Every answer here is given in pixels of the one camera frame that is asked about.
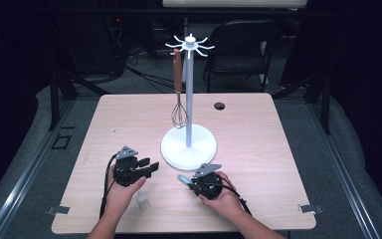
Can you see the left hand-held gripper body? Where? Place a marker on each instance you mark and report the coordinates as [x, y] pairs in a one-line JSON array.
[[126, 172]]

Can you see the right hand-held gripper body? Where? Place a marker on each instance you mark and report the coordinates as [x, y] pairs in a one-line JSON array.
[[209, 186]]

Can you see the white utensil stand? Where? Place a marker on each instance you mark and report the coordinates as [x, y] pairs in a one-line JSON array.
[[189, 152]]

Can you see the person's right hand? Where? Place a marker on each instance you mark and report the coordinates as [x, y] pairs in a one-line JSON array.
[[224, 202]]

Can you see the person's left hand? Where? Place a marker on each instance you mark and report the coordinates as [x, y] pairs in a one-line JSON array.
[[122, 199]]

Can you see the dark equipment with red light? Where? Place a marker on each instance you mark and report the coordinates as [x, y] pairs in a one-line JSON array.
[[117, 40]]

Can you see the black folding chair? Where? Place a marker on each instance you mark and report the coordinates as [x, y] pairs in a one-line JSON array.
[[242, 43]]

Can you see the grey metal table bracket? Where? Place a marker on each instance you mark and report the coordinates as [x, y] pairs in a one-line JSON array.
[[311, 208], [58, 209]]

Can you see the black metal frame stand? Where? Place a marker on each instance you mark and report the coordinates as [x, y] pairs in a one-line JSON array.
[[325, 99], [54, 99]]

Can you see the aluminium floor rail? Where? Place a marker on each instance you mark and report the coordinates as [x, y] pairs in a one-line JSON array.
[[344, 179], [23, 177]]

